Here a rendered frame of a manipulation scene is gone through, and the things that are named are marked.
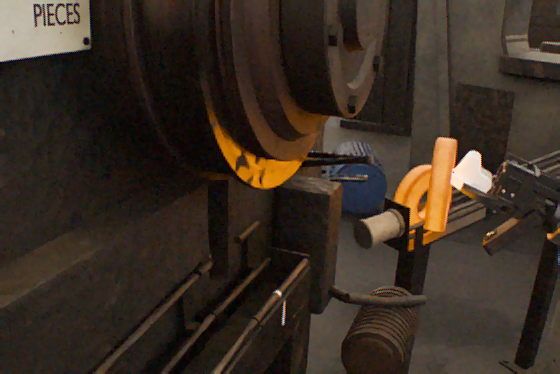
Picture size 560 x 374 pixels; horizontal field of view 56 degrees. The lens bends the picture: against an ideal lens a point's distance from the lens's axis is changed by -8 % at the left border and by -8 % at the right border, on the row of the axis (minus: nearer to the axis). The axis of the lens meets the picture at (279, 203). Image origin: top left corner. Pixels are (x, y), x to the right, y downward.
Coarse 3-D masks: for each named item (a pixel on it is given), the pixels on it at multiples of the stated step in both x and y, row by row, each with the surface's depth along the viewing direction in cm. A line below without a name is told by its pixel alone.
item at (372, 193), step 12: (348, 144) 312; (360, 144) 313; (336, 168) 287; (348, 168) 279; (360, 168) 278; (372, 168) 279; (372, 180) 280; (384, 180) 282; (348, 192) 283; (360, 192) 283; (372, 192) 283; (384, 192) 284; (348, 204) 285; (360, 204) 285; (372, 204) 285
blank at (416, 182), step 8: (416, 168) 115; (424, 168) 115; (408, 176) 114; (416, 176) 113; (424, 176) 114; (400, 184) 115; (408, 184) 113; (416, 184) 113; (424, 184) 115; (400, 192) 114; (408, 192) 113; (416, 192) 114; (424, 192) 115; (400, 200) 114; (408, 200) 113; (416, 200) 115; (416, 208) 116; (424, 208) 122; (416, 216) 116; (424, 216) 119; (432, 232) 121
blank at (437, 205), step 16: (448, 144) 87; (432, 160) 86; (448, 160) 85; (432, 176) 85; (448, 176) 84; (432, 192) 85; (448, 192) 84; (432, 208) 86; (448, 208) 94; (432, 224) 88
